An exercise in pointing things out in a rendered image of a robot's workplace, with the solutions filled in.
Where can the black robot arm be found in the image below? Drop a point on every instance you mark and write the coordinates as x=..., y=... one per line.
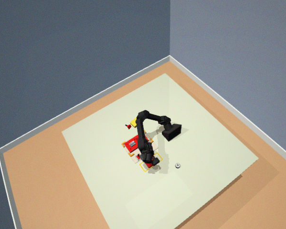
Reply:
x=146, y=155

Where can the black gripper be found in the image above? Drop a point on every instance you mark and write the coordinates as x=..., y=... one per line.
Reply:
x=155, y=160

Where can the yellow rectangular block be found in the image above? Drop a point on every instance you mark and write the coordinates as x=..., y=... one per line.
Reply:
x=133, y=123

